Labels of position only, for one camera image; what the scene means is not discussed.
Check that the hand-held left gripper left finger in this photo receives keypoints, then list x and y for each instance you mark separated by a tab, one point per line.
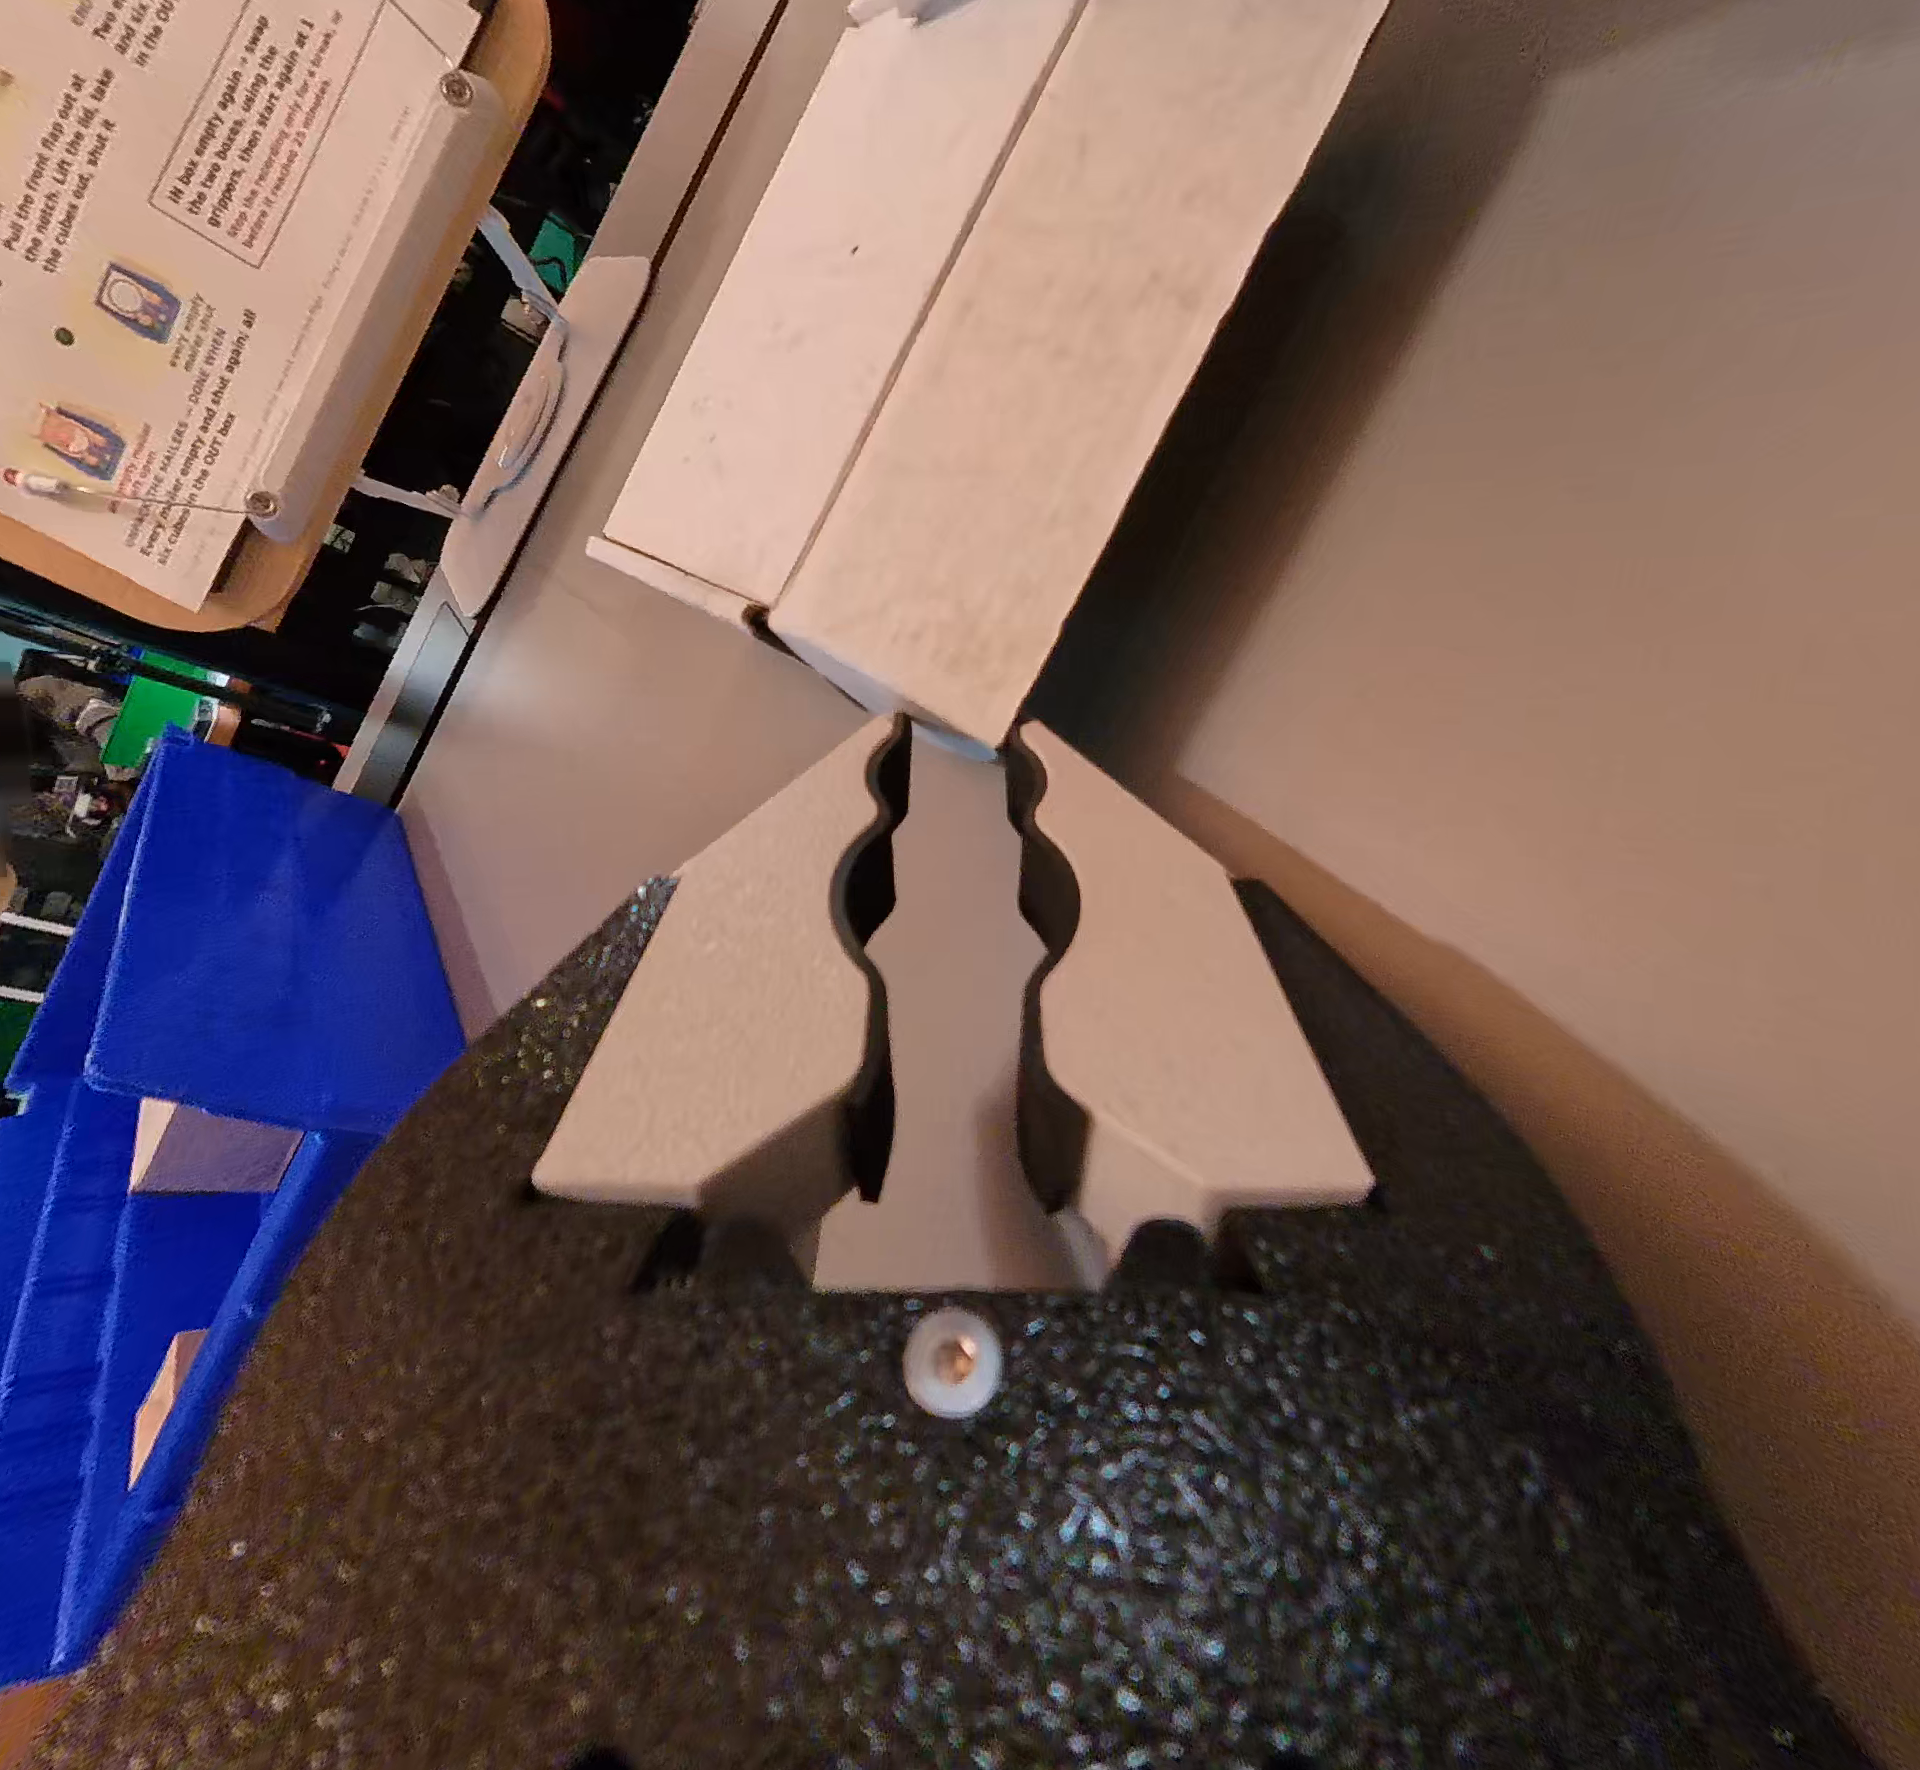
720	1049

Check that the wooden instruction board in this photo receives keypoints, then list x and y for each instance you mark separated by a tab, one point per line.
517	0

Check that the white cardboard mailer box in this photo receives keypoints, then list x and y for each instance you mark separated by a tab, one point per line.
1020	346

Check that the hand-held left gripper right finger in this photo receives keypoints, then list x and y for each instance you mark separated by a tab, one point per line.
1185	1049

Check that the small green bin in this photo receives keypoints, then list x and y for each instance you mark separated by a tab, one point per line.
149	720

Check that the printed instruction sheet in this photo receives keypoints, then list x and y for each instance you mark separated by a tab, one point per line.
195	224

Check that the blue plastic bin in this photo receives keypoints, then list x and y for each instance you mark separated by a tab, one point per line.
271	945

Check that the grey desk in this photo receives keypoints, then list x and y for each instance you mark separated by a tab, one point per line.
1575	602

